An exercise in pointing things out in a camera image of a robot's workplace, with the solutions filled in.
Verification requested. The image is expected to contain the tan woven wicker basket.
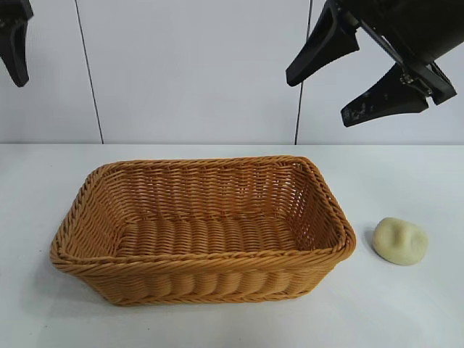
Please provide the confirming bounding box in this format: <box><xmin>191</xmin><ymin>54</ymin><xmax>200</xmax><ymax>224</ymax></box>
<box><xmin>49</xmin><ymin>155</ymin><xmax>358</xmax><ymax>307</ymax></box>

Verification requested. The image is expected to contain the pale yellow egg yolk pastry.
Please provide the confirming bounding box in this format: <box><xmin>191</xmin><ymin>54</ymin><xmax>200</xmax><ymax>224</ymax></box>
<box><xmin>373</xmin><ymin>216</ymin><xmax>429</xmax><ymax>266</ymax></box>

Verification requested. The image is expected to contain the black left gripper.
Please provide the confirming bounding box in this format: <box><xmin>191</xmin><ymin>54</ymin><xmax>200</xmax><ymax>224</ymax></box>
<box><xmin>0</xmin><ymin>0</ymin><xmax>34</xmax><ymax>88</ymax></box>

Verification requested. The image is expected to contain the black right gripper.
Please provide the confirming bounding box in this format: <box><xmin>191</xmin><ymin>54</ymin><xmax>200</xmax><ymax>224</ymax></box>
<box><xmin>285</xmin><ymin>0</ymin><xmax>464</xmax><ymax>128</ymax></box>

